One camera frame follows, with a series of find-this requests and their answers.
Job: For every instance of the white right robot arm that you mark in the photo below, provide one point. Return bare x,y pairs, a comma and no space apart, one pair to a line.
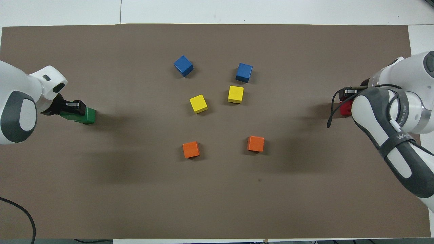
373,112

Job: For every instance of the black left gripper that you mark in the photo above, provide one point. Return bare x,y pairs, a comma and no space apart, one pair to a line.
56,105

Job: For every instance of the blue wooden cube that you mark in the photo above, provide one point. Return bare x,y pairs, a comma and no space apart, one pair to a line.
183,65
244,72

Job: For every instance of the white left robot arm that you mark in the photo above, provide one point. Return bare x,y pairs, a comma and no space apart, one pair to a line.
20,84

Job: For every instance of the orange wooden cube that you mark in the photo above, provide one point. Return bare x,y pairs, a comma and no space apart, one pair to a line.
191,149
255,143

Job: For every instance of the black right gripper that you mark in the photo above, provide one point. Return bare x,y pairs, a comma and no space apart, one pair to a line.
345,95

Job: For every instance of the brown table mat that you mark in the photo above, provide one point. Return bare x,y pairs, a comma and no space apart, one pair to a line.
217,189

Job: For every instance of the red wooden cube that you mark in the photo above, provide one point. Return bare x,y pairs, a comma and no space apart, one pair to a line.
346,113
345,105

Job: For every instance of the yellow wooden cube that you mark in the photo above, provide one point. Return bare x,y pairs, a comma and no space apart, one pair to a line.
235,94
198,103

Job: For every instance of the green wooden cube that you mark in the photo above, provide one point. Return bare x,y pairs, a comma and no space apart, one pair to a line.
90,115
72,117

